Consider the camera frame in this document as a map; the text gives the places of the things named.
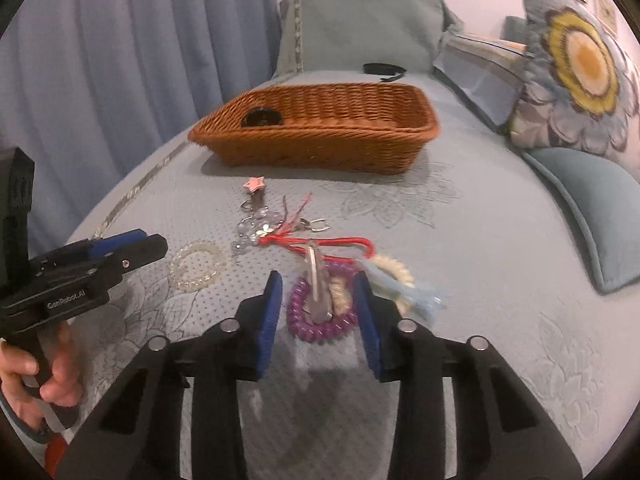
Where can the floral sunflower pillow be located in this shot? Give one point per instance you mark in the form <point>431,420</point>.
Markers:
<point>581,89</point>

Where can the brown wicker basket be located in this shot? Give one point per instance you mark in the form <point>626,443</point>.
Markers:
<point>373,127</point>

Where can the blue curtain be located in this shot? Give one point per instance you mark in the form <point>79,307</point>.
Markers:
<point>91,88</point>

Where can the black wrist watch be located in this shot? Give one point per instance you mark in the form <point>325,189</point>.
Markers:
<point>261,116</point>

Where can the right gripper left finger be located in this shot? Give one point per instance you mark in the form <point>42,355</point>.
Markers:
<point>134,431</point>

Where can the green-blue bed cover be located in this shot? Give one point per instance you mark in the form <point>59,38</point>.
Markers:
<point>470,218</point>

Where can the silver hair clip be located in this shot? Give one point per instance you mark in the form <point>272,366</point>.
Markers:
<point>319,300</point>

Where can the teal headboard cushion cover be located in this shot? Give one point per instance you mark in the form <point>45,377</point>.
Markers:
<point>346,34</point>

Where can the teal piped cushion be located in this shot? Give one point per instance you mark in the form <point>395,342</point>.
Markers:
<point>604,201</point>

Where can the small white framed picture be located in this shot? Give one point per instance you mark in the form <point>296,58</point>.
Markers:
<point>606,14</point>

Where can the red cord knot charm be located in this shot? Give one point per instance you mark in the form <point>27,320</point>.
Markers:
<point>294,234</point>

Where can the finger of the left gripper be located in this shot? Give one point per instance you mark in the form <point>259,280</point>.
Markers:
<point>104,245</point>
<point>137,254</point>

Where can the pink star keychain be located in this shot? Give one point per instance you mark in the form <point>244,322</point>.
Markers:
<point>255,188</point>

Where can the striped blue pillow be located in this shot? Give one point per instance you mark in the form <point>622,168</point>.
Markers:
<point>486,73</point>

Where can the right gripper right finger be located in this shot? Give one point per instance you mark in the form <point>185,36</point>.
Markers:
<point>502,431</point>

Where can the small teal pillow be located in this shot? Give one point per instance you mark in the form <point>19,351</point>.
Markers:
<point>514,29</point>

